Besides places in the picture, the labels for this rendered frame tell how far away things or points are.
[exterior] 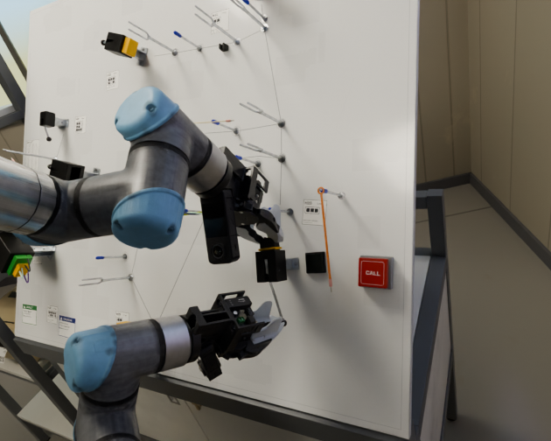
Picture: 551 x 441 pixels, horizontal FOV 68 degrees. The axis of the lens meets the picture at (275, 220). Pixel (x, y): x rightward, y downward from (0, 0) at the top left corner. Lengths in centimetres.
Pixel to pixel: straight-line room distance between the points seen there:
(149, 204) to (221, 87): 55
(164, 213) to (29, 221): 14
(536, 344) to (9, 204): 199
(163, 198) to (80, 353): 22
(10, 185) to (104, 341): 22
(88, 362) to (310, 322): 42
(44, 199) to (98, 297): 71
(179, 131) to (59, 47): 96
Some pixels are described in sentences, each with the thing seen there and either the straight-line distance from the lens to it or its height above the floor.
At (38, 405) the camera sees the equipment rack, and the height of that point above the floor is 24.
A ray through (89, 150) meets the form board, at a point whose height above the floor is 132.
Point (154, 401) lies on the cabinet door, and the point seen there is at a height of 66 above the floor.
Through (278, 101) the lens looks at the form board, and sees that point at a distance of 87.
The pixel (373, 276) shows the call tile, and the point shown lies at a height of 111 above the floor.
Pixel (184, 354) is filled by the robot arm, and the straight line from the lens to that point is 61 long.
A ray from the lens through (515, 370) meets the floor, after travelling 202.
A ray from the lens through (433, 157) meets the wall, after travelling 309.
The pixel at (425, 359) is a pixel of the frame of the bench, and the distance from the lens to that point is 99.
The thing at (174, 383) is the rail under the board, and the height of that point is 86.
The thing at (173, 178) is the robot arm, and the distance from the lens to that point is 48.
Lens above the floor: 157
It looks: 29 degrees down
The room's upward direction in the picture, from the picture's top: 17 degrees counter-clockwise
